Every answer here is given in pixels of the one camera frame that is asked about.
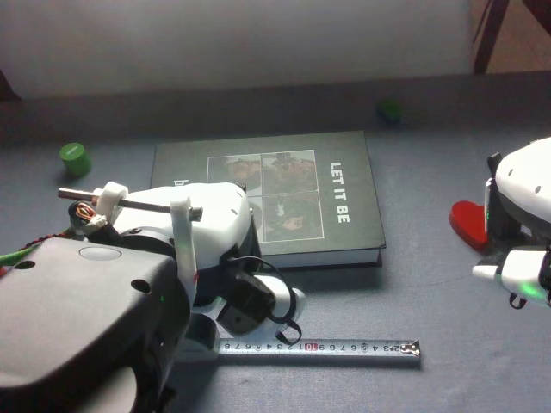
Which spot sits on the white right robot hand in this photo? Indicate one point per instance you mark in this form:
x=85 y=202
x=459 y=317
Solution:
x=529 y=180

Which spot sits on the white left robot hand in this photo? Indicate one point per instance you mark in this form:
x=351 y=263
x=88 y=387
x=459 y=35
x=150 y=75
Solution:
x=215 y=215

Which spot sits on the white measuring tape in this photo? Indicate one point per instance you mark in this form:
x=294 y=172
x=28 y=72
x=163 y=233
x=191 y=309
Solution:
x=323 y=349

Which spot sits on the black Let It Be book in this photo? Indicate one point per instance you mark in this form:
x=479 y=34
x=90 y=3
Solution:
x=344 y=146

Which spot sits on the red heart block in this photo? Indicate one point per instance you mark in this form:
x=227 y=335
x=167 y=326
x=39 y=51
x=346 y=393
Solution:
x=467 y=223

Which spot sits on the dark wooden chair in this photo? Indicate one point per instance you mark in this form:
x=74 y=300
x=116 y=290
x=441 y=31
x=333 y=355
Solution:
x=488 y=38

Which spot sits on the green cylinder block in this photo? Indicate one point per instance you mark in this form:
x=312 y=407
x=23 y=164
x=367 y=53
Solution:
x=75 y=160

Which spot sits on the green blue block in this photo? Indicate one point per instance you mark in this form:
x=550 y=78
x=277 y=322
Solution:
x=389 y=112

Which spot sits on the white backdrop sheet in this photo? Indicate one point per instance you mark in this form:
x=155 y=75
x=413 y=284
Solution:
x=215 y=43

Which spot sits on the blue grey table cloth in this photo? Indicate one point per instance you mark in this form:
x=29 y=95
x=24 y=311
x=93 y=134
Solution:
x=387 y=301

